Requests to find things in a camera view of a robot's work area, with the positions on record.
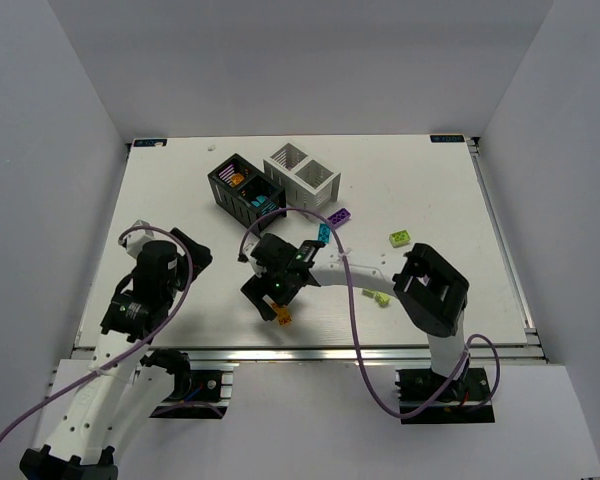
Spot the long orange lego brick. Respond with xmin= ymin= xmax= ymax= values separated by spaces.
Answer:
xmin=271 ymin=303 xmax=292 ymax=326

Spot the purple long lego brick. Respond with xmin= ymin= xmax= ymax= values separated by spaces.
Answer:
xmin=327 ymin=208 xmax=351 ymax=228

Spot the small orange lego brick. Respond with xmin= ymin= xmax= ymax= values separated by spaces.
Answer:
xmin=230 ymin=173 xmax=244 ymax=186

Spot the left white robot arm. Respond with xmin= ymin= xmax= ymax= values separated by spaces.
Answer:
xmin=19 ymin=222 xmax=212 ymax=479

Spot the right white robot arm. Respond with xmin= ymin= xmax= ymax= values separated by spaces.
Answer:
xmin=238 ymin=233 xmax=469 ymax=380

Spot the teal long lego brick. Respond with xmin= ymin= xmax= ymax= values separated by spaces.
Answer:
xmin=317 ymin=223 xmax=331 ymax=244

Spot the black slotted container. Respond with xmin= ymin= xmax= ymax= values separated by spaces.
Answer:
xmin=208 ymin=153 xmax=286 ymax=227

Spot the white slotted container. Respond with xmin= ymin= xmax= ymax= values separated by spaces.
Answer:
xmin=263 ymin=142 xmax=341 ymax=213

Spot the pale green lego brick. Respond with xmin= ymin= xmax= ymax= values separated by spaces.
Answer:
xmin=374 ymin=292 xmax=391 ymax=307

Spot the green lego brick upper right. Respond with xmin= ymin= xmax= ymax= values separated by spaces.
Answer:
xmin=389 ymin=230 xmax=411 ymax=248

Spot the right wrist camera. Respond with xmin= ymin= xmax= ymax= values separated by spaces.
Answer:
xmin=238 ymin=242 xmax=257 ymax=265

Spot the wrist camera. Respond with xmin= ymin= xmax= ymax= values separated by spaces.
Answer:
xmin=238 ymin=242 xmax=257 ymax=265
xmin=118 ymin=220 xmax=155 ymax=259

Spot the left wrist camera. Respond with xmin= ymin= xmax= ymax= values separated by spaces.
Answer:
xmin=118 ymin=220 xmax=155 ymax=259

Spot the aluminium rail front edge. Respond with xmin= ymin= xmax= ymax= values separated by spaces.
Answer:
xmin=72 ymin=344 xmax=481 ymax=364

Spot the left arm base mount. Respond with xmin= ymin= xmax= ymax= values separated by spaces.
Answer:
xmin=118 ymin=349 xmax=229 ymax=420

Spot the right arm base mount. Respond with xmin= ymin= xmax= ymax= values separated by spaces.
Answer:
xmin=395 ymin=367 xmax=495 ymax=425

